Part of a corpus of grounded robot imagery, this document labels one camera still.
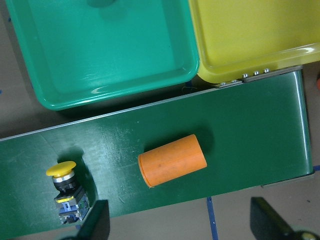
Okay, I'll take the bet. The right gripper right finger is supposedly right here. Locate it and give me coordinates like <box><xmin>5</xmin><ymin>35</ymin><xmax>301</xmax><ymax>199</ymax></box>
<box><xmin>250</xmin><ymin>197</ymin><xmax>320</xmax><ymax>240</ymax></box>

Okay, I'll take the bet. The green conveyor belt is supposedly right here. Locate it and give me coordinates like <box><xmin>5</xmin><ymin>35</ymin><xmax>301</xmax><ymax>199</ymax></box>
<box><xmin>0</xmin><ymin>67</ymin><xmax>314</xmax><ymax>239</ymax></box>

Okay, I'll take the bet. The green plastic tray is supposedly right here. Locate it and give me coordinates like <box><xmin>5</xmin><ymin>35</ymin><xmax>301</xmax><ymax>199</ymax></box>
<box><xmin>6</xmin><ymin>0</ymin><xmax>199</xmax><ymax>111</ymax></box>

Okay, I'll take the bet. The orange cylinder with numbers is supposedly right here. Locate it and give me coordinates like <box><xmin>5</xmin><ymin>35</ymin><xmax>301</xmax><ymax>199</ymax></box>
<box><xmin>316</xmin><ymin>78</ymin><xmax>320</xmax><ymax>90</ymax></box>

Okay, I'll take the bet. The yellow plastic tray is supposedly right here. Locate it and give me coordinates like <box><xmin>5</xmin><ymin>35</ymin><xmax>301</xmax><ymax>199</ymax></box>
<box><xmin>189</xmin><ymin>0</ymin><xmax>320</xmax><ymax>84</ymax></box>

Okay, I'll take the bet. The plain orange cylinder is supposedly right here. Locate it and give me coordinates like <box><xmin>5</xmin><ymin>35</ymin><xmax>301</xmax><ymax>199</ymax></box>
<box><xmin>137</xmin><ymin>134</ymin><xmax>208</xmax><ymax>188</ymax></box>

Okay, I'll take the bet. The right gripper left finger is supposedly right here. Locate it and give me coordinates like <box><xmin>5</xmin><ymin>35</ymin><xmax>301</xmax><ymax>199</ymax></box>
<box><xmin>61</xmin><ymin>199</ymin><xmax>110</xmax><ymax>240</ymax></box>

